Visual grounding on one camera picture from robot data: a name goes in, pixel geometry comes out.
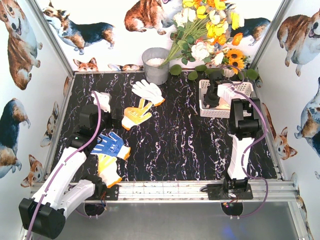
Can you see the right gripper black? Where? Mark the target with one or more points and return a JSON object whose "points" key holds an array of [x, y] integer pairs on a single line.
{"points": [[211, 92]]}

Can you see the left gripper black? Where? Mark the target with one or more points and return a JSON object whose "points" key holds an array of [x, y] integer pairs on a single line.
{"points": [[116, 117]]}

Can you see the yellow coated glove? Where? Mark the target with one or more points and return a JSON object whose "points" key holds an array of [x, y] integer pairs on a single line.
{"points": [[107, 170], [134, 116]]}

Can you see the white glove orange cuff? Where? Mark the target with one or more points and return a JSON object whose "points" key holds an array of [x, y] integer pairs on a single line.
{"points": [[148, 91]]}

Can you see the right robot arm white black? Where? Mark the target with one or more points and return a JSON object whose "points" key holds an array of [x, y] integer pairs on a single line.
{"points": [[244, 124]]}

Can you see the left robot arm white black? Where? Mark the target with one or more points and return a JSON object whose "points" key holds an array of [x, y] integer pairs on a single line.
{"points": [[45, 213]]}

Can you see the blue dotted glove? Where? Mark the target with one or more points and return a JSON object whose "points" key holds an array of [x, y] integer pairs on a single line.
{"points": [[111, 145]]}

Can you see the artificial flower bouquet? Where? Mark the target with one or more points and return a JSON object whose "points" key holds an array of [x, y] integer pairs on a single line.
{"points": [[208, 31]]}

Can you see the grey metal bucket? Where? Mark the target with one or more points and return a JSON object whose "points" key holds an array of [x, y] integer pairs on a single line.
{"points": [[155, 68]]}

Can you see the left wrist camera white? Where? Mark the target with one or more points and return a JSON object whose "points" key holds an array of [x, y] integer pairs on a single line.
{"points": [[103, 99]]}

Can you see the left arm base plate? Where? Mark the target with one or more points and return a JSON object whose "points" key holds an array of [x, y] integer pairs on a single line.
{"points": [[107, 194]]}

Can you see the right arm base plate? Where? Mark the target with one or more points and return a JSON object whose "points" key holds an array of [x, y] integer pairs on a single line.
{"points": [[217, 192]]}

